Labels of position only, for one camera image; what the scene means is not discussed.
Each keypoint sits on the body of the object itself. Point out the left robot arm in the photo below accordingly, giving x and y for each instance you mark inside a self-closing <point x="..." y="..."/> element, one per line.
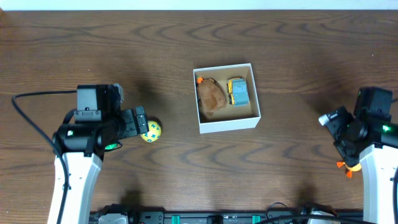
<point x="80" y="143"/>

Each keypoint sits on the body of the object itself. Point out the green plastic wheel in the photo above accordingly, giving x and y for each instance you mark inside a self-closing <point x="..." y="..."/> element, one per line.
<point x="112" y="147"/>

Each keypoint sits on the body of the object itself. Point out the brown plush toy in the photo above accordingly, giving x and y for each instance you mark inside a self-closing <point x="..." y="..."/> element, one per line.
<point x="211" y="98"/>

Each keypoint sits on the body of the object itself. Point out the yellow grey toy truck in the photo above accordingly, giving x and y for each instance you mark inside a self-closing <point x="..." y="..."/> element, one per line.
<point x="237" y="91"/>

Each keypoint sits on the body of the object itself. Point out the white cardboard box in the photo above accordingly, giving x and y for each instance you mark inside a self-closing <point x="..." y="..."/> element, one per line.
<point x="231" y="117"/>

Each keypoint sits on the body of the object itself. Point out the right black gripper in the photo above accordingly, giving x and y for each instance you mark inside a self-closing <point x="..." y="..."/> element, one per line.
<point x="344" y="153"/>

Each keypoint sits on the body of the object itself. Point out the yellow ball with blue letters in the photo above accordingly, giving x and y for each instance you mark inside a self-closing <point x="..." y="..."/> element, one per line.
<point x="153" y="133"/>

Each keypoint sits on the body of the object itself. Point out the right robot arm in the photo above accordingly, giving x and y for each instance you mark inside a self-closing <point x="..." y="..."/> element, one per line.
<point x="367" y="142"/>

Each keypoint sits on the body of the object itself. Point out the orange toy duck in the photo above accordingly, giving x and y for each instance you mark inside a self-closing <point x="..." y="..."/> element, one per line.
<point x="348" y="170"/>

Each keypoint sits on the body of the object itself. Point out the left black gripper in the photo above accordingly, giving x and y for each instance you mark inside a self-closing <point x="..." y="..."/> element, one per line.
<point x="140" y="120"/>

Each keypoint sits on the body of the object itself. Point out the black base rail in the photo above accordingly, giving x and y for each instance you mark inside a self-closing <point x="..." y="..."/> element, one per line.
<point x="275" y="213"/>

